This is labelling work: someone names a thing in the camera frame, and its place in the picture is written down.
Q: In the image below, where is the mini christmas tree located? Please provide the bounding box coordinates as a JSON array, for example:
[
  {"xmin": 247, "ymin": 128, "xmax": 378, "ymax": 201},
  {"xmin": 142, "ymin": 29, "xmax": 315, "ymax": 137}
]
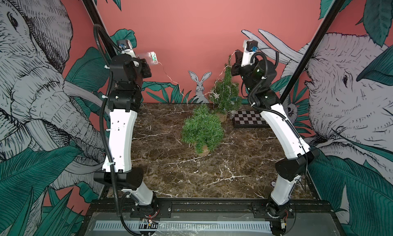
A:
[
  {"xmin": 182, "ymin": 104, "xmax": 224, "ymax": 156},
  {"xmin": 209, "ymin": 56, "xmax": 242, "ymax": 122}
]

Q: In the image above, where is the string light wire with bulbs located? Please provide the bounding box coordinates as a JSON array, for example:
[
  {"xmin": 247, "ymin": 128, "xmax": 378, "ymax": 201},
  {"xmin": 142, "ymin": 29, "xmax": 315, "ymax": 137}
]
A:
[{"xmin": 156, "ymin": 50, "xmax": 243, "ymax": 114}]

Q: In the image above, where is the clear string light battery box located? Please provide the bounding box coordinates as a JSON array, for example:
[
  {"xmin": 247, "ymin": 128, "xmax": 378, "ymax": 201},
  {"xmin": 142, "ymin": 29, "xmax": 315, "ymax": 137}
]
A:
[{"xmin": 139, "ymin": 52, "xmax": 159, "ymax": 65}]

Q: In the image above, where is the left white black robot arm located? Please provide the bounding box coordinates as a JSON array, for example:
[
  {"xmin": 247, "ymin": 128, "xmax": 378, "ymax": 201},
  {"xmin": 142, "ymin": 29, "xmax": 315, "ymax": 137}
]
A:
[{"xmin": 93, "ymin": 24, "xmax": 159, "ymax": 218}]

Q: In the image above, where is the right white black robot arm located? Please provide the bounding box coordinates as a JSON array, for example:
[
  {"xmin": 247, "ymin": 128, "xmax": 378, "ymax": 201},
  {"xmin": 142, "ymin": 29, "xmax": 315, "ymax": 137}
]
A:
[{"xmin": 231, "ymin": 50, "xmax": 318, "ymax": 219}]

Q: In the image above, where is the small chessboard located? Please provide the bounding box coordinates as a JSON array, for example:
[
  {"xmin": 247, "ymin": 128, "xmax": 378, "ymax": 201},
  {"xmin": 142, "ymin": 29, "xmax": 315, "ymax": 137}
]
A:
[{"xmin": 232, "ymin": 110, "xmax": 270, "ymax": 128}]

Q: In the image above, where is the white perforated strip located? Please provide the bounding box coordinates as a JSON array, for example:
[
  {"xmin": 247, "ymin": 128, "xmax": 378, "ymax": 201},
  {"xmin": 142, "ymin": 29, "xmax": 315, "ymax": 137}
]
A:
[{"xmin": 91, "ymin": 220, "xmax": 272, "ymax": 234}]

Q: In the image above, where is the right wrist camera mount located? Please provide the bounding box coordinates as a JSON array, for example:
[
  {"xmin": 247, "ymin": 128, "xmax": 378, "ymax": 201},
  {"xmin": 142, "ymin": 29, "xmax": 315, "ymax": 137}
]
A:
[{"xmin": 241, "ymin": 40, "xmax": 258, "ymax": 67}]

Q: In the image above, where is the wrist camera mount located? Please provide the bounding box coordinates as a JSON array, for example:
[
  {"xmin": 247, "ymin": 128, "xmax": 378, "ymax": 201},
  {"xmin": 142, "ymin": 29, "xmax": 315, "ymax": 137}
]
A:
[
  {"xmin": 241, "ymin": 40, "xmax": 258, "ymax": 67},
  {"xmin": 117, "ymin": 39, "xmax": 137, "ymax": 58}
]

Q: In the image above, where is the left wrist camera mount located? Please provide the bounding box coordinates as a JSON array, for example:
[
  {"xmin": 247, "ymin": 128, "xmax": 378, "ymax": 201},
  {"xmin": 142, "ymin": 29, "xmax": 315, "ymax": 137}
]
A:
[{"xmin": 117, "ymin": 39, "xmax": 137, "ymax": 58}]

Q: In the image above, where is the black left frame post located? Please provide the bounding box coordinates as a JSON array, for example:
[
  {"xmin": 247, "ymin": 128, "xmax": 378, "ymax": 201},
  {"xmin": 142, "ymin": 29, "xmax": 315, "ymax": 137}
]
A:
[{"xmin": 82, "ymin": 0, "xmax": 117, "ymax": 58}]

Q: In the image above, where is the black frame post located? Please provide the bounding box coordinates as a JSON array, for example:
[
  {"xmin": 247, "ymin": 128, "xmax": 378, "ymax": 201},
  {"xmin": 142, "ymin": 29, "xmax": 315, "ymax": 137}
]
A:
[
  {"xmin": 280, "ymin": 0, "xmax": 346, "ymax": 103},
  {"xmin": 82, "ymin": 0, "xmax": 117, "ymax": 58}
]

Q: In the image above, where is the black right frame post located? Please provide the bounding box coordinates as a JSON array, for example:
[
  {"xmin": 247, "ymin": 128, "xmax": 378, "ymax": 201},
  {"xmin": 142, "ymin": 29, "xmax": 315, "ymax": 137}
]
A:
[{"xmin": 280, "ymin": 0, "xmax": 346, "ymax": 103}]

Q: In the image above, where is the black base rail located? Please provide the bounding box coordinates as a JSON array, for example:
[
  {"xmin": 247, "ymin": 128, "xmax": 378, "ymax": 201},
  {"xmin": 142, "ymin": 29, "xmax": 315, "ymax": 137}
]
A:
[{"xmin": 88, "ymin": 197, "xmax": 334, "ymax": 220}]

